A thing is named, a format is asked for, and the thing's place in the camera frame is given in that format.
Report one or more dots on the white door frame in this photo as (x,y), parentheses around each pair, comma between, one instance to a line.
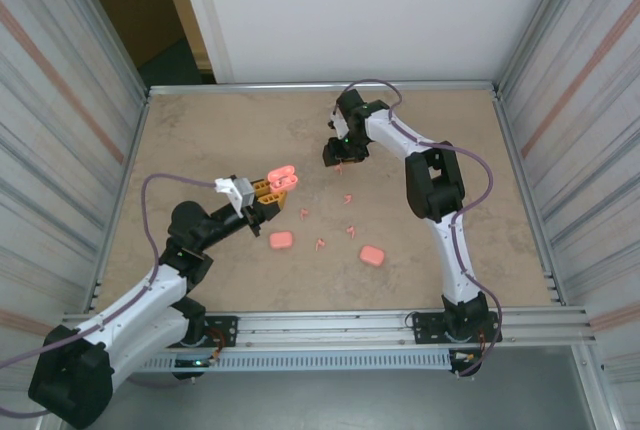
(210,15)

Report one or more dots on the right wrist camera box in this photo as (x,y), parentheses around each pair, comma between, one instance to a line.
(340,122)

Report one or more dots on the aluminium table side rail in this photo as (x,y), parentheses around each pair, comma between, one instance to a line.
(509,142)
(136,140)

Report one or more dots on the aluminium table edge rail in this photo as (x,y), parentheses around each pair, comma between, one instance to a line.
(300,87)

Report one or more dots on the brown wooden door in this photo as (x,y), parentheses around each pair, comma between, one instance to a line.
(130,5)

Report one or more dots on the small pink scraps group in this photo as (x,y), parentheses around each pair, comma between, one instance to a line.
(319,244)

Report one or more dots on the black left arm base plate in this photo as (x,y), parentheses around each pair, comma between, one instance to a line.
(225,330)

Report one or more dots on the aluminium mounting rail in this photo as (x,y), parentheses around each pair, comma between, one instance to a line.
(325,325)

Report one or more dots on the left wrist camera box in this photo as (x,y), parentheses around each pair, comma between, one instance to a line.
(242,192)

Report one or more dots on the small green-lit circuit board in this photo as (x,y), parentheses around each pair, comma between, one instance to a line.
(197,363)

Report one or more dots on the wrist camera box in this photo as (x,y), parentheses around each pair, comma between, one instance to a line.
(242,192)
(340,122)

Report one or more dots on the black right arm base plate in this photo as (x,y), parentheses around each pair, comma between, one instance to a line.
(425,327)

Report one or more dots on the pink earbud charging case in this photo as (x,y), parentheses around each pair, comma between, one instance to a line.
(281,240)
(372,255)
(282,172)

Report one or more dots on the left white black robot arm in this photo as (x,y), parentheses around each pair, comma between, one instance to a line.
(130,300)

